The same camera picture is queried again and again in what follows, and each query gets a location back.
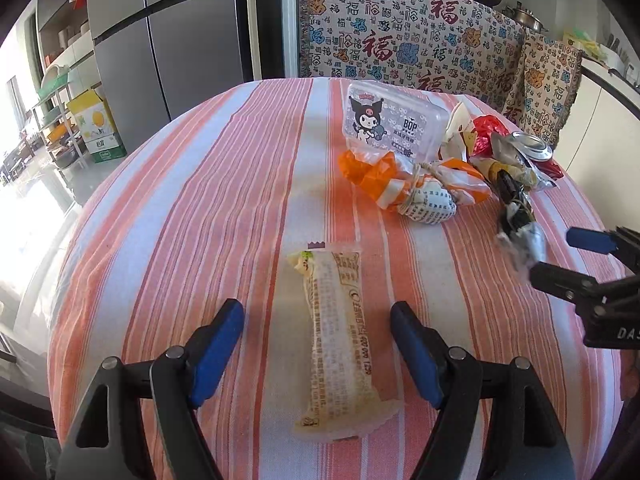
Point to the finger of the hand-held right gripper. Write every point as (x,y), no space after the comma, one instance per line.
(555,280)
(590,240)

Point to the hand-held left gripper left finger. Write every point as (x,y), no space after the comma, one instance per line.
(217,355)

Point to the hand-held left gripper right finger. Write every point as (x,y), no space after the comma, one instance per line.
(415,350)

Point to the white bread wrapper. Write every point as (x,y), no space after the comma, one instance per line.
(335,340)

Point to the dark foil wrapper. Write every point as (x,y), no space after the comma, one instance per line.
(515,210)

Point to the red plastic wrapper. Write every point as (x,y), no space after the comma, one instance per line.
(482,130)

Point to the white kitchen counter cabinet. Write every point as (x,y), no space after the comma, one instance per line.
(595,125)

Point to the orange white wrapper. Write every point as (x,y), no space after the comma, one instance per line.
(465,182)

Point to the white printed packet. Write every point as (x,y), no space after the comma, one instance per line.
(432,205)

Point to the pink striped tablecloth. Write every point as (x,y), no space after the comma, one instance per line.
(200,210)

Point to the narrow patterned cloth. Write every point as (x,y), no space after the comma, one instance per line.
(545,85)

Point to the white paper wrapper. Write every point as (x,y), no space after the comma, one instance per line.
(456,130)

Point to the orange plastic wrapper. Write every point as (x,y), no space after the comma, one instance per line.
(365,172)

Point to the white utensil holder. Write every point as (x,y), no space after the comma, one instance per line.
(617,57)

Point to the yellow plastic bags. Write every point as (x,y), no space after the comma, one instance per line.
(582,42)

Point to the clear plastic box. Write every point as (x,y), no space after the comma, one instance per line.
(390,120)

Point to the steel pot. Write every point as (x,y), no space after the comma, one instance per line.
(525,17)

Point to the yellow cardboard box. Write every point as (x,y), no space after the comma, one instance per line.
(97,130)

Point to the large patterned cloth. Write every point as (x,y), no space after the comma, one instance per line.
(400,35)

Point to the wooden bench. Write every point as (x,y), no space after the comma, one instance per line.
(14,160)

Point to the metal rack with baskets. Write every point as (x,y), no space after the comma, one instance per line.
(55,90)

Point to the grey refrigerator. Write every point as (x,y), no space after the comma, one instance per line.
(175,35)

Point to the grey shelf cabinet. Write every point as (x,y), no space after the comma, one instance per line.
(60,35)

